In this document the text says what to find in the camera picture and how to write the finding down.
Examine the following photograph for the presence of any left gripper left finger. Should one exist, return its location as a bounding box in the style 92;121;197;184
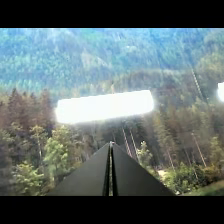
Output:
46;141;111;197

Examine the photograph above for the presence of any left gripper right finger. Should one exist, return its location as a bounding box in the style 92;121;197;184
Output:
111;142;176;197

